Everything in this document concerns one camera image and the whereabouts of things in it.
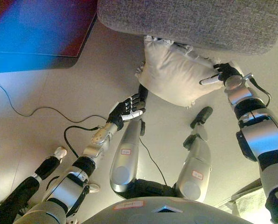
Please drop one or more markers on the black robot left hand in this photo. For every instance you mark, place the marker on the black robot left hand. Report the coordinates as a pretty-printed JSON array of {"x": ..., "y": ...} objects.
[{"x": 123, "y": 109}]

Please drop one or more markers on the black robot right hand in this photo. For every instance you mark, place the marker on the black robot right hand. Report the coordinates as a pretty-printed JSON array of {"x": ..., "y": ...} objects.
[{"x": 230, "y": 71}]

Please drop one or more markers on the white fringed pillow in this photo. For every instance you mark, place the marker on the white fringed pillow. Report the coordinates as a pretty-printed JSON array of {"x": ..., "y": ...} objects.
[{"x": 174, "y": 74}]

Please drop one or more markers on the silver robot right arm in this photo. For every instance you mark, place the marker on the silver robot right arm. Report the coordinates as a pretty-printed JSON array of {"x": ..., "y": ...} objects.
[{"x": 262, "y": 137}]

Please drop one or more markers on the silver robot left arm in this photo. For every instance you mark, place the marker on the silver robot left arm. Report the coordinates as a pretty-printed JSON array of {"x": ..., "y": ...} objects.
[{"x": 66, "y": 186}]

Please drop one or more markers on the silver robot left leg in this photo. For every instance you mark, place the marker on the silver robot left leg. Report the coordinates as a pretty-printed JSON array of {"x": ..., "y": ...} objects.
[{"x": 126, "y": 158}]

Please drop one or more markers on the silver robot leg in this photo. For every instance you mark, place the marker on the silver robot leg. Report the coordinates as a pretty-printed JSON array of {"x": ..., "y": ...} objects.
[
  {"x": 196, "y": 168},
  {"x": 126, "y": 158}
]

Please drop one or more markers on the grey fabric armchair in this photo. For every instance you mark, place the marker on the grey fabric armchair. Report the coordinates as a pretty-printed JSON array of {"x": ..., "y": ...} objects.
[{"x": 195, "y": 21}]

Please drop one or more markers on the white shoe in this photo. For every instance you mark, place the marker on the white shoe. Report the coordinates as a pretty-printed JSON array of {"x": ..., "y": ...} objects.
[
  {"x": 60, "y": 152},
  {"x": 93, "y": 187}
]

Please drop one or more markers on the silver robot right leg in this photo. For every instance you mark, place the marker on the silver robot right leg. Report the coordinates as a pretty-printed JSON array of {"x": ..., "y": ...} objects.
[{"x": 196, "y": 168}]

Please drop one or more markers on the dark rounded table top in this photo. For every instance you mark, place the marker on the dark rounded table top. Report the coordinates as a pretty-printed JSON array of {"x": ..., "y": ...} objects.
[{"x": 29, "y": 61}]

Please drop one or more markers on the grey robot torso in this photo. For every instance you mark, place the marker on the grey robot torso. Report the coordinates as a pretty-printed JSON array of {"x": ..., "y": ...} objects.
[{"x": 157, "y": 210}]

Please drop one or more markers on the brown wooden cabinet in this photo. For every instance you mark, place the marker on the brown wooden cabinet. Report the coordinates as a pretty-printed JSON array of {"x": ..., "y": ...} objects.
[{"x": 48, "y": 23}]

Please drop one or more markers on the person leg black trousers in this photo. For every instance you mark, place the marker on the person leg black trousers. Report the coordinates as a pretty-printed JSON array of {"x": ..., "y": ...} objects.
[{"x": 24, "y": 186}]

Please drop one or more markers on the beige bed cover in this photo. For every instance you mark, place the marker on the beige bed cover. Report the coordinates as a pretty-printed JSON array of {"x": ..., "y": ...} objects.
[{"x": 248, "y": 200}]

